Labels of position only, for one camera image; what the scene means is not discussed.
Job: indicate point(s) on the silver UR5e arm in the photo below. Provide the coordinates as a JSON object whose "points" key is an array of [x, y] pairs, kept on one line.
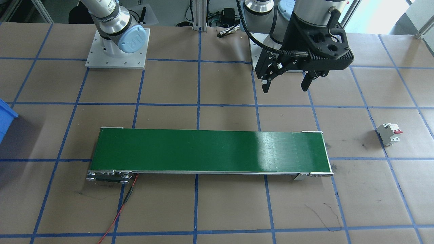
{"points": [[315, 8], [108, 20]]}

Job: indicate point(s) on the black power adapter brick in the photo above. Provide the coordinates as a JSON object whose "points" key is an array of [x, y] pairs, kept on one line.
{"points": [[229, 15]]}

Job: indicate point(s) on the white circuit breaker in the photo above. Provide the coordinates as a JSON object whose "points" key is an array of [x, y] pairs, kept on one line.
{"points": [[388, 134]]}

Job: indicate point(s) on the aluminium profile bar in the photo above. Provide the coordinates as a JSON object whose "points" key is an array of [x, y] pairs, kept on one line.
{"points": [[425, 29]]}

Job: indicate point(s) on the green conveyor belt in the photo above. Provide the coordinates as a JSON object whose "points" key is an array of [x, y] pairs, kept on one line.
{"points": [[203, 152]]}

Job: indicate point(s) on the blue plastic storage bin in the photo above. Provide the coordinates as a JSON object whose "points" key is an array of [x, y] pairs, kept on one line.
{"points": [[6, 118]]}

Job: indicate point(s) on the white square base plate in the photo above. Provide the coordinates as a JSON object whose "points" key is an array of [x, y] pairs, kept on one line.
{"points": [[101, 61], [253, 47]]}

